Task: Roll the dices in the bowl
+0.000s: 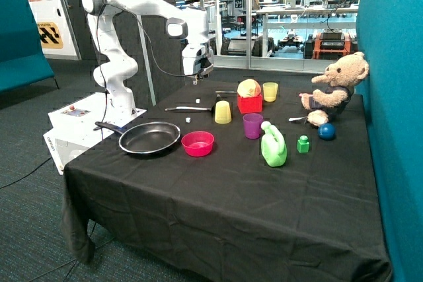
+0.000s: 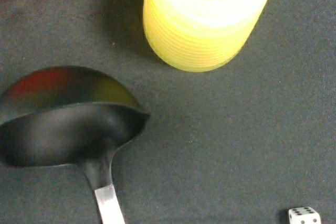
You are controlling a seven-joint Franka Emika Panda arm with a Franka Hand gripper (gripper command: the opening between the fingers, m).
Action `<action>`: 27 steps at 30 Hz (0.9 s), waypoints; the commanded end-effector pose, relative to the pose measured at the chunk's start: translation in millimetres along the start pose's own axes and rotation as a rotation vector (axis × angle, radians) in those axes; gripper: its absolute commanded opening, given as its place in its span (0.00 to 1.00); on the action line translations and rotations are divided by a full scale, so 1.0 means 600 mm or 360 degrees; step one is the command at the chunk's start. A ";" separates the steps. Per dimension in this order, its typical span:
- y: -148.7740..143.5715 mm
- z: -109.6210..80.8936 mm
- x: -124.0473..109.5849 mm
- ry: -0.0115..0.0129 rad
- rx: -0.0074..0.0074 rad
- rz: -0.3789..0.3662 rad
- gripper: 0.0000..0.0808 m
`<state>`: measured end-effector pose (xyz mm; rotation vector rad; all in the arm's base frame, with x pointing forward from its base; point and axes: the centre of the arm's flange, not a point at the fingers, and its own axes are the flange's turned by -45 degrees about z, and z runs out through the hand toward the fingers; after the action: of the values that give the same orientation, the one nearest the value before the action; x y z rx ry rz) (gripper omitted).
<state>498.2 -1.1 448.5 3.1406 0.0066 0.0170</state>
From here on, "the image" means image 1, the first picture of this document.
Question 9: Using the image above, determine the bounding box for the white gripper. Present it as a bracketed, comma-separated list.
[182, 44, 213, 85]

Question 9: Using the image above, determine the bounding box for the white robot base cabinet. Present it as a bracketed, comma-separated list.
[44, 92, 145, 174]

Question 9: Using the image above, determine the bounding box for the pink plastic bowl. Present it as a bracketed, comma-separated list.
[181, 131, 215, 157]

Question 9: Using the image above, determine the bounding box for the yellow upside-down cup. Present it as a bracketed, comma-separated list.
[214, 100, 232, 124]

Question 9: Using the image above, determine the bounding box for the colourful soft ball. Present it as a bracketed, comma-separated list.
[237, 79, 262, 98]

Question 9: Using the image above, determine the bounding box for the red square box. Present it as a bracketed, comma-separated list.
[237, 94, 262, 114]

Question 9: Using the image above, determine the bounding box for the purple plastic cup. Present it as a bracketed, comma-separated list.
[243, 113, 263, 139]

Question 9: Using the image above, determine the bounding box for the yellow upright cup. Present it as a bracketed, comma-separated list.
[262, 82, 278, 102]

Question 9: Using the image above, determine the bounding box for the black frying pan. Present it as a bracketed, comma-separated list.
[95, 122, 181, 155]

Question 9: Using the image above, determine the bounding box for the white spoon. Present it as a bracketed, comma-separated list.
[288, 116, 307, 122]

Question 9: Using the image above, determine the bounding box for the green toy jug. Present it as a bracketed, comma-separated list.
[260, 121, 288, 167]

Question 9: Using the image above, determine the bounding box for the green toy block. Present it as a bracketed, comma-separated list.
[297, 135, 310, 153]

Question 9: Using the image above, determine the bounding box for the black tablecloth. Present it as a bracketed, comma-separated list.
[61, 81, 393, 281]

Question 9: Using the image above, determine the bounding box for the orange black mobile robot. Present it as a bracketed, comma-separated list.
[312, 29, 351, 60]

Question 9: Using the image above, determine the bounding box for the blue ball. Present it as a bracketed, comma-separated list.
[317, 123, 336, 141]

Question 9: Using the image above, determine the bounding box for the brown teddy bear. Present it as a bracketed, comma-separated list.
[299, 52, 369, 127]

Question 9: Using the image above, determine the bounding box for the yellow black sign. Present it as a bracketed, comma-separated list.
[37, 22, 63, 50]

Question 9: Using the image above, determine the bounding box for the teal sofa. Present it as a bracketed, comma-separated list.
[1, 0, 55, 92]

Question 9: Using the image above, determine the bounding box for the black spatula metal handle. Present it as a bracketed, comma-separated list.
[165, 94, 221, 112]

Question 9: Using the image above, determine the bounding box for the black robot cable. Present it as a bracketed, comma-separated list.
[95, 3, 199, 131]

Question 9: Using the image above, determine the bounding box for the teal partition wall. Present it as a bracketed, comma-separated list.
[356, 0, 422, 281]

